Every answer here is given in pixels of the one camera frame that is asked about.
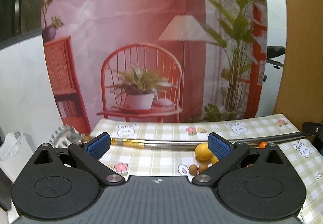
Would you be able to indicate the checkered bunny tablecloth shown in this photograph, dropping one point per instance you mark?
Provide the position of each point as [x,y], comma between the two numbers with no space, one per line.
[304,154]

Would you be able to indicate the white appliance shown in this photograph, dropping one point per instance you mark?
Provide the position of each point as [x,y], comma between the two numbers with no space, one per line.
[15,153]

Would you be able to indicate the printed room scene backdrop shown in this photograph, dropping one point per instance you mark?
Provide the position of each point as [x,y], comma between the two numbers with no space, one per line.
[155,60]

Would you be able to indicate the yellow lemon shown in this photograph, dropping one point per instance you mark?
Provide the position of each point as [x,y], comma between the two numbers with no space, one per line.
[214,159]
[202,153]

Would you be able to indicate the wooden board panel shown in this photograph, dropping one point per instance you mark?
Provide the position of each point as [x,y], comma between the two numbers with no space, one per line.
[300,93]

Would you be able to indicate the telescopic metal pole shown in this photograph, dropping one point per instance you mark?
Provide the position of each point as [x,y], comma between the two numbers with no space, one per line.
[192,144]

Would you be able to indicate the small orange tangerine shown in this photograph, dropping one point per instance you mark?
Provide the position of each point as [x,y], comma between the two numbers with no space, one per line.
[262,145]

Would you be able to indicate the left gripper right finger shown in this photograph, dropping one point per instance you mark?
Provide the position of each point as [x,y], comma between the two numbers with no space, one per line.
[230,156]

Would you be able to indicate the brown longan fruit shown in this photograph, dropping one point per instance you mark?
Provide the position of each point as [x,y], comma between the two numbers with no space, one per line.
[202,168]
[193,169]

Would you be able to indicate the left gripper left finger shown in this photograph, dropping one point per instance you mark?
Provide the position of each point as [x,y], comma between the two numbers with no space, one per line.
[87,158]

